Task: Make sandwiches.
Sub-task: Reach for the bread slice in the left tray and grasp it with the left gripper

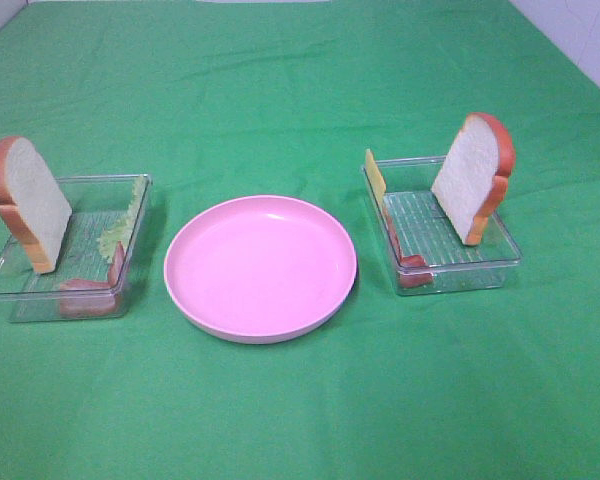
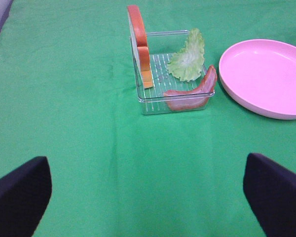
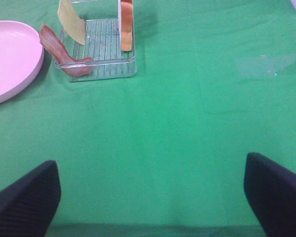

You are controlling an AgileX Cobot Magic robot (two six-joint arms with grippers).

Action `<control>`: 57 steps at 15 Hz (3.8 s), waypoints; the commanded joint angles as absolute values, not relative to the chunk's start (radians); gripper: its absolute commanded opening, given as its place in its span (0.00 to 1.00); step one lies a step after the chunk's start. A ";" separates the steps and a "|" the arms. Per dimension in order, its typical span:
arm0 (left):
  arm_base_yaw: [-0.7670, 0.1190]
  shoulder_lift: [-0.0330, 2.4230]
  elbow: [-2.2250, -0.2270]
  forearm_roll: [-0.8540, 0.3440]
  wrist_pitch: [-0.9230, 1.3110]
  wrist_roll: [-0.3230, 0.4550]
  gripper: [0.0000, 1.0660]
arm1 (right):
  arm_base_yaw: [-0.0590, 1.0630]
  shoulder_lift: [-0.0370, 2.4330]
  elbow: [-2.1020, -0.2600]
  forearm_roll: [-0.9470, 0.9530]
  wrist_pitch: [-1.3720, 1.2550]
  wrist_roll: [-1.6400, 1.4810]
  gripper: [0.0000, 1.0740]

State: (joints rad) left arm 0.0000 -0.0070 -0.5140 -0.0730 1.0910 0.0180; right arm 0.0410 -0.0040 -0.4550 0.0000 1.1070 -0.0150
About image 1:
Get yellow cheese slice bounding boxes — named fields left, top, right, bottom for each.
left=364, top=148, right=386, bottom=203

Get clear plastic tray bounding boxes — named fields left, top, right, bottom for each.
left=361, top=156, right=522, bottom=295
left=0, top=174, right=152, bottom=323

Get bacon strip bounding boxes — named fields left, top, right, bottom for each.
left=382, top=206, right=433, bottom=289
left=58, top=242, right=125, bottom=318

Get green lettuce leaf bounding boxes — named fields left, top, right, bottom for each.
left=97, top=176, right=146, bottom=264

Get bread slice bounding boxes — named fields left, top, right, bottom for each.
left=431, top=112, right=516, bottom=246
left=0, top=136, right=72, bottom=274

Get pink round plate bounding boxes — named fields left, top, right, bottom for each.
left=163, top=195, right=357, bottom=344

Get right clear plastic tray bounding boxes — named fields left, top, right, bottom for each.
left=361, top=156, right=522, bottom=295

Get green tablecloth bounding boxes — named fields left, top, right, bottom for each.
left=0, top=1, right=600, bottom=479

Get left clear plastic tray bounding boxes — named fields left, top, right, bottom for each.
left=0, top=174, right=152, bottom=323

